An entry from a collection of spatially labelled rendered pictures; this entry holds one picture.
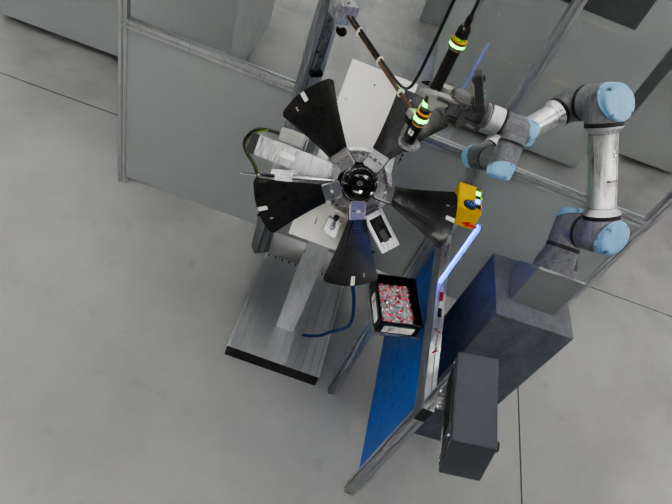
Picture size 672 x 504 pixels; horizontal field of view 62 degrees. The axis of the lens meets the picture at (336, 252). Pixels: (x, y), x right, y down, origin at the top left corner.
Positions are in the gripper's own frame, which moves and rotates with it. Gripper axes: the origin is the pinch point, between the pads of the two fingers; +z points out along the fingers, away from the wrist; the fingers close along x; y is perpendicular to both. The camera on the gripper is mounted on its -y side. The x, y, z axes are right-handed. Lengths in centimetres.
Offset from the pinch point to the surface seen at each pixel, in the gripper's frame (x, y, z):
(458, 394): -70, 37, -33
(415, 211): -4.2, 42.0, -14.6
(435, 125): 12.3, 18.7, -10.0
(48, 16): 171, 144, 224
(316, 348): 4, 153, -7
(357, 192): -7.2, 40.6, 6.2
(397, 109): 19.9, 22.9, 2.8
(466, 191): 32, 53, -37
